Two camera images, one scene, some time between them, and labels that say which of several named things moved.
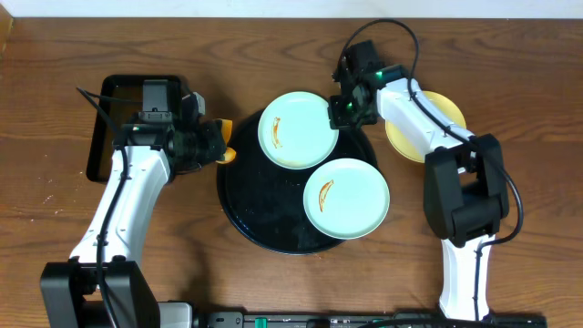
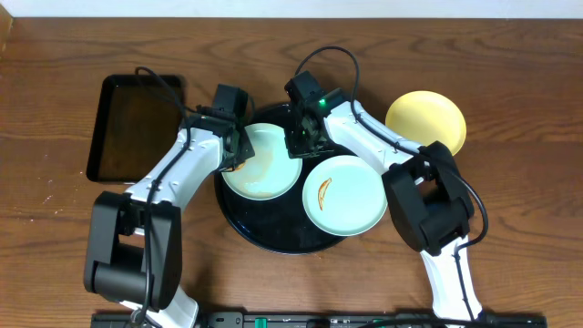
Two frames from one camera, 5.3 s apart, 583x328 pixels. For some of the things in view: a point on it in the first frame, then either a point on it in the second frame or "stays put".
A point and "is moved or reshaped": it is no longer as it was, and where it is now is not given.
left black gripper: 217,140 → 241,152
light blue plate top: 294,131 is moved or reshaped
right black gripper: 342,115 → 304,148
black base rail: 361,319 stays put
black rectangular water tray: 121,97 stays put
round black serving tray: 263,202 stays put
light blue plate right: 346,199 stays put
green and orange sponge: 230,153 is moved or reshaped
